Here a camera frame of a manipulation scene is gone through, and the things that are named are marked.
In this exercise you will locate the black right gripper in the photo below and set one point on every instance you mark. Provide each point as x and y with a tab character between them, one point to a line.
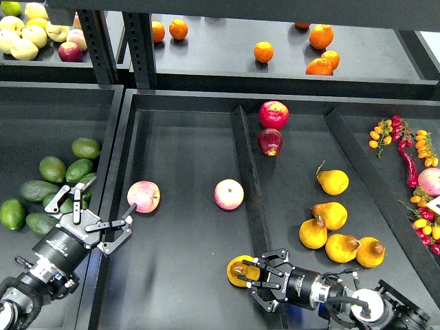
294	285

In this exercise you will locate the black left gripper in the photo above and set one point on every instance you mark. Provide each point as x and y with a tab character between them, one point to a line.
67	244

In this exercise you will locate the yellow pear with stem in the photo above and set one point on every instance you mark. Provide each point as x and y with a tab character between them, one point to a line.
236	267

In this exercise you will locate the dark green avocado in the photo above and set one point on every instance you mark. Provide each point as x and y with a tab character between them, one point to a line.
68	205

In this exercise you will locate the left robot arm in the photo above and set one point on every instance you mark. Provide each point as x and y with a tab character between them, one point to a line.
52	277

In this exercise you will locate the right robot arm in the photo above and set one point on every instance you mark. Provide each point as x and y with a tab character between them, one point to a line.
338	297

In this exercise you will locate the dark avocado bottom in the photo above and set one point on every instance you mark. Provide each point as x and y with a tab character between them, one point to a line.
40	223

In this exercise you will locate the yellow pear left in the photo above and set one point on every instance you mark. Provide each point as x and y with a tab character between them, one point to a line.
313	233

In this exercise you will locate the dark avocado left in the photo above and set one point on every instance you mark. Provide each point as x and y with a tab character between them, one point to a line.
37	190

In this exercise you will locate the green avocado upper right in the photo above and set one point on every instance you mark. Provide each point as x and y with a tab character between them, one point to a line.
78	169

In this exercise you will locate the green avocado upper left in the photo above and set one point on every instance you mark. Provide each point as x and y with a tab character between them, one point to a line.
52	169

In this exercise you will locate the light green avocado far left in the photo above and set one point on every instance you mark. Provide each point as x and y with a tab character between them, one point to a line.
13	214

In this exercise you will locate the yellow pear brown top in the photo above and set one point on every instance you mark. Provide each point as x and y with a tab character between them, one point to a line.
342	248

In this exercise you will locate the green avocado top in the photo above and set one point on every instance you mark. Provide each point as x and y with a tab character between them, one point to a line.
84	147

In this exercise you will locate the yellow pear middle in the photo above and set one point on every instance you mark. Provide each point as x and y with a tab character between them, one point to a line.
334	214

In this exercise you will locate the yellow pear brown end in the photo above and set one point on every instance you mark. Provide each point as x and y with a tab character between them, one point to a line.
371	252

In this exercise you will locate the yellow pear upper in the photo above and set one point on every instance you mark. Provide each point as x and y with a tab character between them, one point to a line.
333	182

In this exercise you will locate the pink apple left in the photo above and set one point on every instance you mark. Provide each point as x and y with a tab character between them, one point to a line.
145	195

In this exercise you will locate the pink apple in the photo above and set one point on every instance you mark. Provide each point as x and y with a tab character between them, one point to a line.
145	195
228	194

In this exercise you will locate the pink apple centre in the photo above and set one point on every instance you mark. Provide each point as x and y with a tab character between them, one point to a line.
228	194

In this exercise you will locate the black divided main tray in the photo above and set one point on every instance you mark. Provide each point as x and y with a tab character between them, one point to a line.
171	273

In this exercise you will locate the dark red apple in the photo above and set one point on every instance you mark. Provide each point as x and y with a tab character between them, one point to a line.
270	142

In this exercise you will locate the bright red apple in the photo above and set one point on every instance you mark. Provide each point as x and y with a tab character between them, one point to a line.
273	115

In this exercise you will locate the mixed cherry tomato bunch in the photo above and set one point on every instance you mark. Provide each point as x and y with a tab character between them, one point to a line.
424	221

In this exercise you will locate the black upper left tray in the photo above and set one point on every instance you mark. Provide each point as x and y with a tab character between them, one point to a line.
47	67

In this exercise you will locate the red chili pepper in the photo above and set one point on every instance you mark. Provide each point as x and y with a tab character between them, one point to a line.
411	169

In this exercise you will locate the orange cherry tomato bunch left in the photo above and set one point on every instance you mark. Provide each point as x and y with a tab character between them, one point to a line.
381	136

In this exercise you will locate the red apple on shelf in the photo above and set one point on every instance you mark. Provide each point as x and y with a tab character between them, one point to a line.
70	52

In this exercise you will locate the white label card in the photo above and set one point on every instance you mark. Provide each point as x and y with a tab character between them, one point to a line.
434	205

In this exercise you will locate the pink peach right edge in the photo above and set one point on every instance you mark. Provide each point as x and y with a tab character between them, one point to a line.
429	181

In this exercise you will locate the pale yellow apple front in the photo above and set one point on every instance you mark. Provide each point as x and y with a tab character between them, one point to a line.
23	50

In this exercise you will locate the pale peach on shelf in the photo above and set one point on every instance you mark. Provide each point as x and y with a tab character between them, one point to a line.
77	36

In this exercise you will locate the yellow apple with stem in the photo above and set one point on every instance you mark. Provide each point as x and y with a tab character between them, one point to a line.
57	33

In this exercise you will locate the pale yellow apple middle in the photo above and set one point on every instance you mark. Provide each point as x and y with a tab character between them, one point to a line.
35	34

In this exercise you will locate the green avocado by wall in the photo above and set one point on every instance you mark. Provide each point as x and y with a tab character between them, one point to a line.
86	178

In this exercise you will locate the black perforated post left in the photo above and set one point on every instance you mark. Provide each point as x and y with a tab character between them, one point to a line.
94	27

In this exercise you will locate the black perforated post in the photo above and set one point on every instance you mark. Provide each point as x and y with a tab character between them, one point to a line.
139	36
94	27

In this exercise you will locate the black perforated post right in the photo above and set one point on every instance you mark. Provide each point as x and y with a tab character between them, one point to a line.
139	36

